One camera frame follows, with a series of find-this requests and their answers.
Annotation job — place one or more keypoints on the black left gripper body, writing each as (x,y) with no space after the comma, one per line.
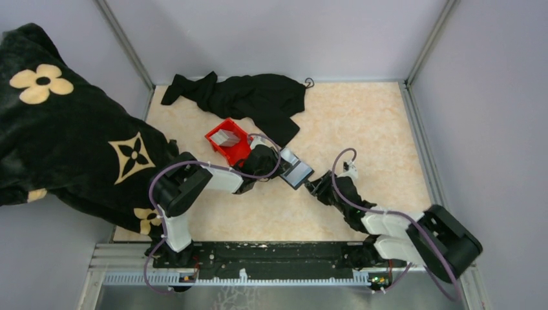
(272,165)

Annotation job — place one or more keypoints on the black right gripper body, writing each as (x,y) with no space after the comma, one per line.
(327,197)

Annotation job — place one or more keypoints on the black leather card holder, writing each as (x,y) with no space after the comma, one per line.
(295,172)

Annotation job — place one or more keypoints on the red plastic bin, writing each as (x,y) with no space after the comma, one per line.
(231,154)

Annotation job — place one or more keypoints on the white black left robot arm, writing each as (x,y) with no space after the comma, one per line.
(174,189)

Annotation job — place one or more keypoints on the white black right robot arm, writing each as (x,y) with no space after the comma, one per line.
(433,238)

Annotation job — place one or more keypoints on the stack of silver cards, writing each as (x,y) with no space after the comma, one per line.
(225,138)

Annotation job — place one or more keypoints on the black cloth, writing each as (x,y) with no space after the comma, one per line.
(269,100)

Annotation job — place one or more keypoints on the black floral blanket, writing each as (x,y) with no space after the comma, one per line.
(63,136)

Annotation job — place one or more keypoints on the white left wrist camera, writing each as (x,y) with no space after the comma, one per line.
(256,141)

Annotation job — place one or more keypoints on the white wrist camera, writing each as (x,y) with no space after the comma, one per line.
(256,141)
(350,170)

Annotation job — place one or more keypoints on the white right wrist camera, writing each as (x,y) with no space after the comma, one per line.
(350,170)

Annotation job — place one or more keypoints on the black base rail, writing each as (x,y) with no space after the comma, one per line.
(271,260)

